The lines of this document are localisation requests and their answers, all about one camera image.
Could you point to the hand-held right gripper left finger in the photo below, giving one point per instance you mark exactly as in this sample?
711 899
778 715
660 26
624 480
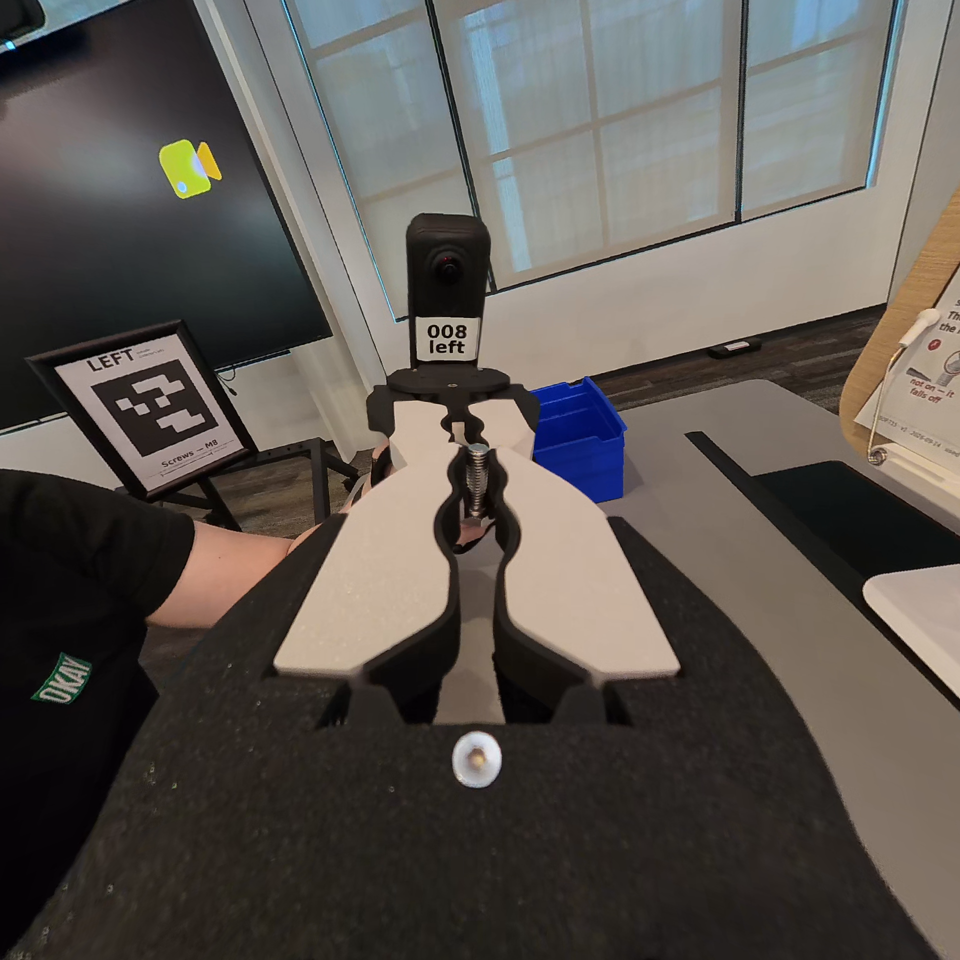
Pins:
360 592

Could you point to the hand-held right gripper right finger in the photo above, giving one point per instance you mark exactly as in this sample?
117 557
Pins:
592 592

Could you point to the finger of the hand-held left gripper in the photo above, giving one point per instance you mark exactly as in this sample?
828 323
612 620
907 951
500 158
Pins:
416 435
510 427

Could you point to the silver hex bolt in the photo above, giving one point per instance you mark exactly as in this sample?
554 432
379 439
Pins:
478 480

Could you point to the blue divided plastic bin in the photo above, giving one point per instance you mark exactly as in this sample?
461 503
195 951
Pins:
585 450

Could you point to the person's left hand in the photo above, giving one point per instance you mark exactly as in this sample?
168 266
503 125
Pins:
358 499

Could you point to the black box with red label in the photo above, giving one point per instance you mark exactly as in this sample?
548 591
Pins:
735 349

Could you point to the white framed glass window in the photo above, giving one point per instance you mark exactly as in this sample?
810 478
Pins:
600 112

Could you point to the black framed board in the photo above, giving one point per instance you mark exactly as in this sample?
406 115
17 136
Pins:
157 409

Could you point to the wooden document stand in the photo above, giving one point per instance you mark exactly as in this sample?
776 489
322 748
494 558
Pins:
862 390

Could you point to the printed instruction poster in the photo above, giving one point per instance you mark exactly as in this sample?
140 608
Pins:
930 405

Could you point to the black metal table frame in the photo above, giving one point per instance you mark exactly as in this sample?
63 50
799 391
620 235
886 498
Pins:
300 465

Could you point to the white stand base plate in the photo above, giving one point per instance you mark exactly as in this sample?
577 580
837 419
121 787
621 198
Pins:
922 615

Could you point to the large black wall screen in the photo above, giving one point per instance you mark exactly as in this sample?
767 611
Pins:
112 262

